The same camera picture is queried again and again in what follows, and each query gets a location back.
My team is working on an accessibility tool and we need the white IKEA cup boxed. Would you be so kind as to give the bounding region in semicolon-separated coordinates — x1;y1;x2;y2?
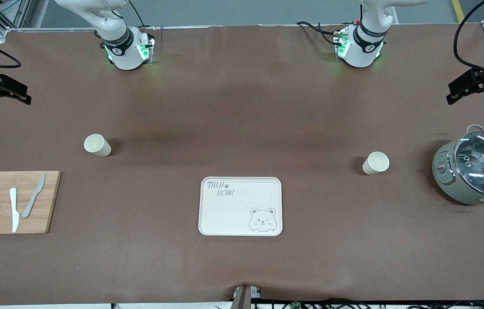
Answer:
84;134;112;157
362;151;390;176

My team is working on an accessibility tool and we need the cream bear print tray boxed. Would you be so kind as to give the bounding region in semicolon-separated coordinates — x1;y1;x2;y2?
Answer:
198;176;283;236

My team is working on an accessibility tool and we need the grey-green electric pot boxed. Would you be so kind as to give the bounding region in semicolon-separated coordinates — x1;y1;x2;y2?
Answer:
432;124;484;210

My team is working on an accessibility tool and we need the grey plastic knife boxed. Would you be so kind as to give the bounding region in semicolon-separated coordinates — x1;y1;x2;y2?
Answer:
22;173;46;218

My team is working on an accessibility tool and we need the white plastic knife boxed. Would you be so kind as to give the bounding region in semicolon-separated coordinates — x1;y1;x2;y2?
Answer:
9;188;20;233

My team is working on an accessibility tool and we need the bamboo cutting board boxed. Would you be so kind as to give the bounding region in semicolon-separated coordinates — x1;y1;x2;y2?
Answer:
0;171;62;235

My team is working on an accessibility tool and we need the brown table cover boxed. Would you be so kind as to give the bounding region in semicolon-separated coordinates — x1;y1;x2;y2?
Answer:
0;24;484;306

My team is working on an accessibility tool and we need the silver table edge rail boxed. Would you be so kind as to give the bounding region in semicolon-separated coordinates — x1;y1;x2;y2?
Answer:
6;26;100;33

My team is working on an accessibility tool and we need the black right base cable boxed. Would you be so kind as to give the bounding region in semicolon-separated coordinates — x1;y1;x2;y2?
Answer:
128;0;147;30

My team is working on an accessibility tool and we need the black base cable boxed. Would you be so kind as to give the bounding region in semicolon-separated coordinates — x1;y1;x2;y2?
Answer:
128;0;147;30
296;21;342;45

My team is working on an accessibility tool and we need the black left base cable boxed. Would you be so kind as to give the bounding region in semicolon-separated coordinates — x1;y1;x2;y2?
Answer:
296;21;342;45

